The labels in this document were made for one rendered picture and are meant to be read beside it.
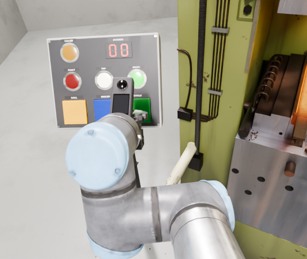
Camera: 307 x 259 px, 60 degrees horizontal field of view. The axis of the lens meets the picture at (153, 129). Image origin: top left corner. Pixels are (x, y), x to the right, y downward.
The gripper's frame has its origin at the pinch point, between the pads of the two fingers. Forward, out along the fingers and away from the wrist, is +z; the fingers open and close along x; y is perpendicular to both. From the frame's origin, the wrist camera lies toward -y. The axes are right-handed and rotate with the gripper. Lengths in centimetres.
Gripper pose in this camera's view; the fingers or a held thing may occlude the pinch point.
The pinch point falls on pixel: (134, 111)
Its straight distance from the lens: 73.0
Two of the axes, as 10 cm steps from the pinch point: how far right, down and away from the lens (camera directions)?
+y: 0.4, 9.8, 1.9
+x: 10.0, -0.2, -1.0
